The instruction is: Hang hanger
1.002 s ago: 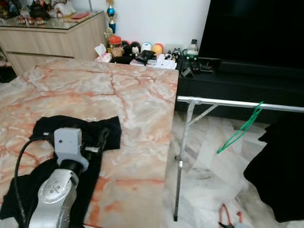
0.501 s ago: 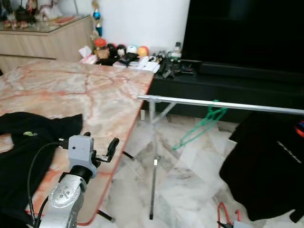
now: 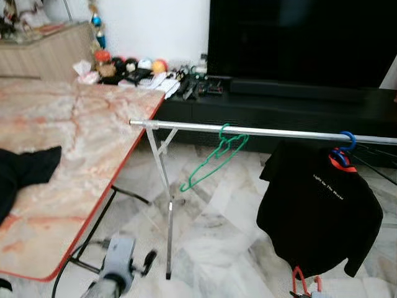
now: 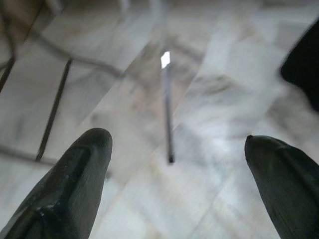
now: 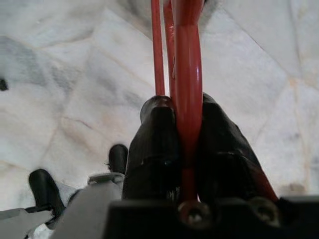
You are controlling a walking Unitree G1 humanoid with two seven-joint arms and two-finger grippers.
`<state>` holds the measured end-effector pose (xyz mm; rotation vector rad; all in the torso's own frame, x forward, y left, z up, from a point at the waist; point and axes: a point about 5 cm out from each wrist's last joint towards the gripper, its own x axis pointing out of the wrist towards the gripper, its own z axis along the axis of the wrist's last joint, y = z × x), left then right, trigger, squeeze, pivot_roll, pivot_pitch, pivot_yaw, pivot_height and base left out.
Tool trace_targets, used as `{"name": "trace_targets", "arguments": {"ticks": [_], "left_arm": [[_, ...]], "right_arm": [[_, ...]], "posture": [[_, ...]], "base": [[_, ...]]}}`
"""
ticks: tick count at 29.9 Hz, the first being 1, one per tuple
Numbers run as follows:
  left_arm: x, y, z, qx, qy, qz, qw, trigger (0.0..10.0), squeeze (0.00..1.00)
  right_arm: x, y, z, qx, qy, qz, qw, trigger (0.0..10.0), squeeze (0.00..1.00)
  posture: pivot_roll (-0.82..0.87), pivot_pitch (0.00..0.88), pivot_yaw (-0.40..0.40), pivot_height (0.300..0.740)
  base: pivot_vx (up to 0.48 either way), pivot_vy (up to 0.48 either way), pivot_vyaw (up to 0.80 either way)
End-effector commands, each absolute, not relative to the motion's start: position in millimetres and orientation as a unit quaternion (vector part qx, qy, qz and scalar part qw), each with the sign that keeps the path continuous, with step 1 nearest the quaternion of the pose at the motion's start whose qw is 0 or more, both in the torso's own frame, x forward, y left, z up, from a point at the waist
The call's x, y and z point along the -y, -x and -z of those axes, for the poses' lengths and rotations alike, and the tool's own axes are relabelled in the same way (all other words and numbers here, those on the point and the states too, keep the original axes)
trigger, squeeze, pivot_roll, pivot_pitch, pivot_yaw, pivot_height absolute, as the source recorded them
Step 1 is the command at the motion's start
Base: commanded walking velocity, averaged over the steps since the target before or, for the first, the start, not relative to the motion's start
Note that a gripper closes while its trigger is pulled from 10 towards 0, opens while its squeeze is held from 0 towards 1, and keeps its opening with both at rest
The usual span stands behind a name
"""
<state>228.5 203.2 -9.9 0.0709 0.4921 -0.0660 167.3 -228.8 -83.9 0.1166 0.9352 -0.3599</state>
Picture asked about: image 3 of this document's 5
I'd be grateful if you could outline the black flat television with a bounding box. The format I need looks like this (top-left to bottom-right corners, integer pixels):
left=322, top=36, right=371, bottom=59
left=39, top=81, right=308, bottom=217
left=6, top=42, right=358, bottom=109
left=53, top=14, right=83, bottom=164
left=207, top=0, right=397, bottom=89

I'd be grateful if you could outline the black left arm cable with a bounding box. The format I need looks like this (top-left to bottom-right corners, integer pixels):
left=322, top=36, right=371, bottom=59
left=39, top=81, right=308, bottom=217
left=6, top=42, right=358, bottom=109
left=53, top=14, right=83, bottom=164
left=51, top=238, right=111, bottom=298

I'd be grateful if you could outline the white pink tissue box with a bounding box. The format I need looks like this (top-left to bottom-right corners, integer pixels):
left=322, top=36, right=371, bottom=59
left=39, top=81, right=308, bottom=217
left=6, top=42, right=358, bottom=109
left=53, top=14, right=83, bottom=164
left=73, top=59, right=100, bottom=85

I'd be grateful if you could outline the orange red round toy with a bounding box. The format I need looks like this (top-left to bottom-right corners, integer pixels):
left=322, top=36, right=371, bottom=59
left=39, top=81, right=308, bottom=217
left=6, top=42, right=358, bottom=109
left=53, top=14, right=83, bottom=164
left=151, top=58, right=169, bottom=75

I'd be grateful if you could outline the light wooden cabinet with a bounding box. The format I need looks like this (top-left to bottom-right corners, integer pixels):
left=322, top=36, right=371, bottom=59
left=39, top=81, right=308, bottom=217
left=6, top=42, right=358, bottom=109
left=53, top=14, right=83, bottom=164
left=0, top=22, right=95, bottom=81

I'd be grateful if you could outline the black shirt with white text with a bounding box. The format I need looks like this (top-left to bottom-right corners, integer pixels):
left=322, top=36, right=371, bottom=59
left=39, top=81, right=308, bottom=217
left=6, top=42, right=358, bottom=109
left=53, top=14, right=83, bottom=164
left=256, top=139, right=385, bottom=279

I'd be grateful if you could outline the black shirt with green logo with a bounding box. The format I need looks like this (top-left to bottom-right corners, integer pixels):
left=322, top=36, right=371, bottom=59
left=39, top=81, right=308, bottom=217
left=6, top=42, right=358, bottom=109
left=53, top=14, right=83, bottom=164
left=0, top=145, right=63, bottom=226

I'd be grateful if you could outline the black metal table leg frame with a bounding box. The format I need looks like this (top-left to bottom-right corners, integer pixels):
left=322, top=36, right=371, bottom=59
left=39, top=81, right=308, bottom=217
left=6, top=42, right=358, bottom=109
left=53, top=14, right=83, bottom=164
left=53, top=185, right=151, bottom=278

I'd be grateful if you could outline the small black router box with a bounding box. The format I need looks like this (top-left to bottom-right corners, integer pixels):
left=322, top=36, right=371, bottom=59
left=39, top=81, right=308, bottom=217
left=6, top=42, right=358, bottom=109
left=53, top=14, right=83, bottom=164
left=208, top=76, right=225, bottom=95

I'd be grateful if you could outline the silver clothes rack rail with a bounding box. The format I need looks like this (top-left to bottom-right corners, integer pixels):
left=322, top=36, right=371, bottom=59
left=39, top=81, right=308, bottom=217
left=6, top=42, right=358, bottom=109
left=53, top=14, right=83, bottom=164
left=129, top=119, right=397, bottom=146

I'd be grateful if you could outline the black soundbar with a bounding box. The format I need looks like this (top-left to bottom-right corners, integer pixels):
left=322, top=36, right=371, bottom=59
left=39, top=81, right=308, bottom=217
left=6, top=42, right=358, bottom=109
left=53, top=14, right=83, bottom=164
left=230, top=79, right=368, bottom=104

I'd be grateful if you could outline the black television console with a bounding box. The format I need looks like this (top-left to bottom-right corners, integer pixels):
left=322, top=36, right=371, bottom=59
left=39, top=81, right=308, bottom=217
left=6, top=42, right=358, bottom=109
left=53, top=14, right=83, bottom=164
left=151, top=76, right=397, bottom=155

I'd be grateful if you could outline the blue gold hanging ornament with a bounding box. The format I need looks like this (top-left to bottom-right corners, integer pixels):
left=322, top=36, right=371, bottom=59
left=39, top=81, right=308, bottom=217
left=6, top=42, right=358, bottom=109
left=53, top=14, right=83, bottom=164
left=89, top=0, right=106, bottom=50

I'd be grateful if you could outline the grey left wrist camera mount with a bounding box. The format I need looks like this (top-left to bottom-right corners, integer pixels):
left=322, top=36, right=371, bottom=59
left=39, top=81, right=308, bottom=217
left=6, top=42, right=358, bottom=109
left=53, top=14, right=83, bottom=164
left=101, top=235, right=138, bottom=292

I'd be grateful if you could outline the glass jar with red lid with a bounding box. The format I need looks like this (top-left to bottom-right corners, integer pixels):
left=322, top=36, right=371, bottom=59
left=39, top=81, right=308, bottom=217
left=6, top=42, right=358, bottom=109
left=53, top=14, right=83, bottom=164
left=94, top=50, right=118, bottom=78

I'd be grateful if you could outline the blue hanger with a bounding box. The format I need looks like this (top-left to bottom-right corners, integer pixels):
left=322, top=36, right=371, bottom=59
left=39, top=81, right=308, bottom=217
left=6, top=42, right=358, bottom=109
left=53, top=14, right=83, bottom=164
left=328, top=130, right=358, bottom=167

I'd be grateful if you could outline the black remote control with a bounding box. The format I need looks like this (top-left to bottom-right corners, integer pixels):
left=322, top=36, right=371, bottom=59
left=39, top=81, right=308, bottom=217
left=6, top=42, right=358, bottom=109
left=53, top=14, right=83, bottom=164
left=189, top=78, right=208, bottom=100
left=180, top=78, right=196, bottom=100

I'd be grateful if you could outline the white paper stack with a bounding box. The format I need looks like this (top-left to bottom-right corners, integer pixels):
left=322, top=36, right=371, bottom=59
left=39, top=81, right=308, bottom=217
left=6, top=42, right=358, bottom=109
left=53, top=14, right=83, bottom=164
left=140, top=71, right=182, bottom=100

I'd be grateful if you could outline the green wire hanger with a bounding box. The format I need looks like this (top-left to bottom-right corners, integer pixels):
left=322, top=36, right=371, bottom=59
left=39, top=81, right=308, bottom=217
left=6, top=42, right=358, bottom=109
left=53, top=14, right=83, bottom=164
left=179, top=123, right=250, bottom=192

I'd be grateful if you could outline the red hanger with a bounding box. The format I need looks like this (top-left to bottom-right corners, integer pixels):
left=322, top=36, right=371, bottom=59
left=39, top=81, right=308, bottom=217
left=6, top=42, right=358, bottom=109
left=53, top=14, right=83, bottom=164
left=291, top=266, right=324, bottom=297

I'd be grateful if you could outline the black pouch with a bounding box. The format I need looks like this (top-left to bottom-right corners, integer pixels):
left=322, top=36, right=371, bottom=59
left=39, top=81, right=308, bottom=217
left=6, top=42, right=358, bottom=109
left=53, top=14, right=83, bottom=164
left=121, top=67, right=154, bottom=85

